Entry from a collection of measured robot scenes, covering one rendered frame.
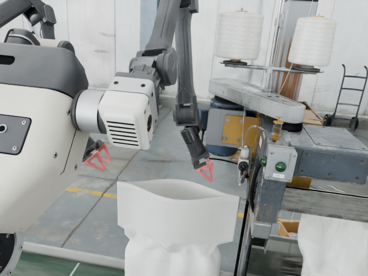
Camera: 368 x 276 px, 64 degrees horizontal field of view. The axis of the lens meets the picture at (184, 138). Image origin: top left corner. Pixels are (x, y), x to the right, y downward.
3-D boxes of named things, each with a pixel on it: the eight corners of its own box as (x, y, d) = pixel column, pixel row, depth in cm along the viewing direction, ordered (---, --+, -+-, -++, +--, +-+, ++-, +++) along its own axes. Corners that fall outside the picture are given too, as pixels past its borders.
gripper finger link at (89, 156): (114, 160, 115) (97, 142, 113) (110, 166, 108) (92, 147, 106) (101, 171, 116) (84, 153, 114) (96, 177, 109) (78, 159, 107)
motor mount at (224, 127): (205, 145, 128) (208, 108, 122) (206, 139, 134) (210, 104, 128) (271, 153, 125) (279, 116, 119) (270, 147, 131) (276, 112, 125)
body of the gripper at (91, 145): (102, 142, 118) (90, 127, 117) (96, 149, 108) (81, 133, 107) (90, 151, 119) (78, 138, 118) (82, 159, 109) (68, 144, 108)
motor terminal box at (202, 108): (197, 135, 128) (199, 109, 124) (190, 127, 137) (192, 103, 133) (215, 134, 130) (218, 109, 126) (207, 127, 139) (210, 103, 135)
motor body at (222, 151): (203, 156, 134) (208, 102, 126) (206, 144, 148) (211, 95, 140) (237, 160, 132) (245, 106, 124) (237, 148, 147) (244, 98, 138)
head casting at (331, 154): (253, 221, 94) (269, 133, 83) (249, 183, 117) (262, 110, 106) (353, 236, 90) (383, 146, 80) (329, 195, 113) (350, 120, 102)
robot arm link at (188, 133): (176, 130, 103) (190, 125, 101) (181, 124, 109) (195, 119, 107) (184, 148, 105) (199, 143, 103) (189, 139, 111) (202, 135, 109)
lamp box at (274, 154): (263, 179, 83) (269, 149, 80) (262, 172, 88) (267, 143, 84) (291, 182, 82) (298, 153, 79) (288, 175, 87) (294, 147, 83)
